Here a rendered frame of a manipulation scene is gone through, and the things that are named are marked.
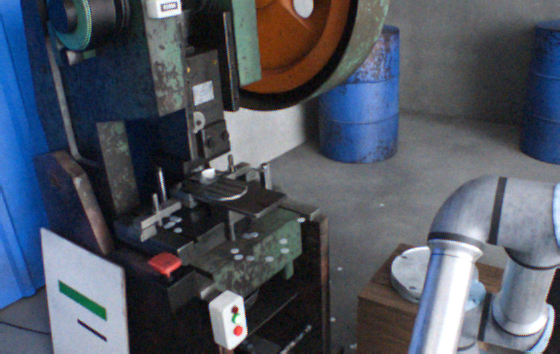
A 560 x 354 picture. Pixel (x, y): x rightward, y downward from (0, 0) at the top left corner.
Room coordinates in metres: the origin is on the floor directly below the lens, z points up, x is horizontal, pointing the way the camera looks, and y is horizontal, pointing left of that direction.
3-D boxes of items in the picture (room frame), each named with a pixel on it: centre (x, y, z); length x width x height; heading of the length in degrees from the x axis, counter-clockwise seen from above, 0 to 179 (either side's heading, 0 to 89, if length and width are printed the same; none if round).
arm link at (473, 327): (0.91, -0.44, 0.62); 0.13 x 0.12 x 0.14; 59
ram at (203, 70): (1.40, 0.17, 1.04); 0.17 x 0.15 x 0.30; 48
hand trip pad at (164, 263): (1.03, 0.25, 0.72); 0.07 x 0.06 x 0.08; 48
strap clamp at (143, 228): (1.30, 0.31, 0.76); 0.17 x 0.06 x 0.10; 138
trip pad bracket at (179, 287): (1.04, 0.24, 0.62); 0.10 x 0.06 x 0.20; 138
